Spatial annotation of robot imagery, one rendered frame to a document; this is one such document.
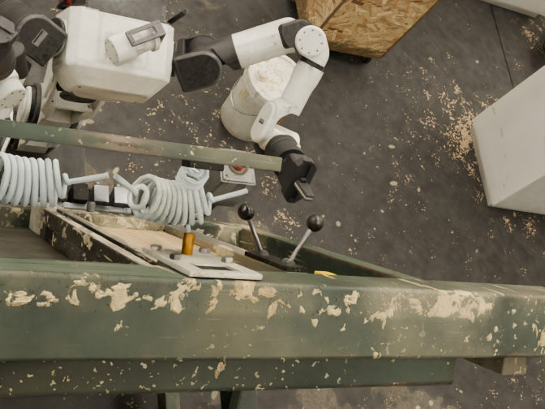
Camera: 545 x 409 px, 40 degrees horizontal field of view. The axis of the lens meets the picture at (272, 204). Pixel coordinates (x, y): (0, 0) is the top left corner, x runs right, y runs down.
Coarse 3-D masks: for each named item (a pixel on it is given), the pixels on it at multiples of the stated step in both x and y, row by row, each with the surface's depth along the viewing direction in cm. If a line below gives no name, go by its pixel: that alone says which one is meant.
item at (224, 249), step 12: (168, 228) 211; (180, 228) 208; (204, 240) 187; (216, 240) 189; (216, 252) 180; (228, 252) 174; (240, 252) 170; (240, 264) 168; (252, 264) 163; (264, 264) 158
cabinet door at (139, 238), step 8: (112, 232) 198; (120, 232) 200; (128, 232) 202; (136, 232) 204; (144, 232) 205; (152, 232) 208; (160, 232) 210; (128, 240) 185; (136, 240) 187; (144, 240) 189; (152, 240) 192; (160, 240) 194; (168, 240) 194; (176, 240) 196; (176, 248) 182
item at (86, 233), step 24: (192, 168) 104; (216, 168) 98; (192, 192) 103; (48, 216) 176; (72, 216) 172; (48, 240) 173; (72, 240) 152; (96, 240) 136; (120, 240) 139; (192, 240) 104; (144, 264) 114; (168, 264) 97; (192, 264) 97; (216, 264) 98
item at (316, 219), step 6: (312, 216) 155; (318, 216) 155; (306, 222) 156; (312, 222) 154; (318, 222) 154; (312, 228) 154; (318, 228) 154; (306, 234) 155; (306, 240) 155; (300, 246) 154; (294, 252) 154; (288, 264) 152; (294, 264) 153
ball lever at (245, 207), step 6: (246, 204) 160; (240, 210) 160; (246, 210) 160; (252, 210) 160; (240, 216) 160; (246, 216) 160; (252, 216) 161; (252, 222) 162; (252, 228) 162; (252, 234) 163; (258, 240) 163; (258, 246) 163; (258, 252) 164; (264, 252) 163
